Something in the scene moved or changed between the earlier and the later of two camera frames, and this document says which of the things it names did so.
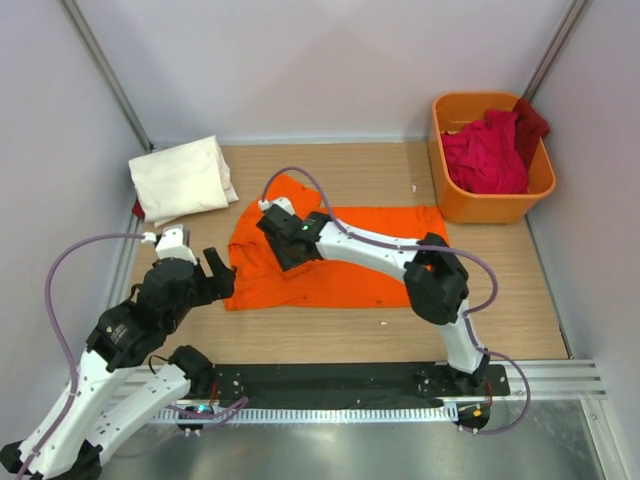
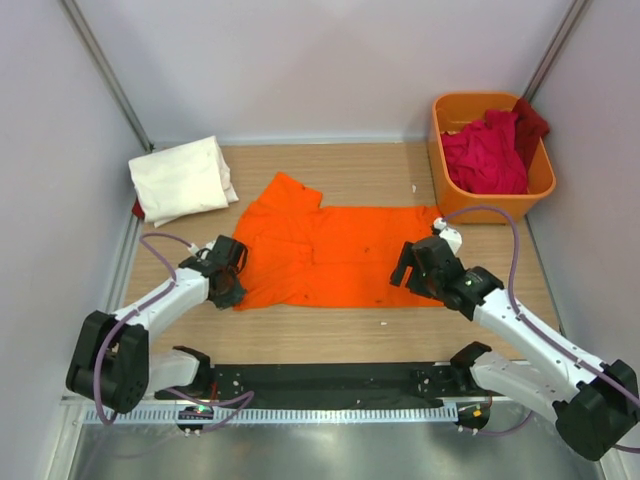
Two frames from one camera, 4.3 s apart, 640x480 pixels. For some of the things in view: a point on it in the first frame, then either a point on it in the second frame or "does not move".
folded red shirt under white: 137,209 does not move
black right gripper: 286,263 -> 408,258
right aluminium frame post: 554,49 does not move
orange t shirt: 254,280 does not move
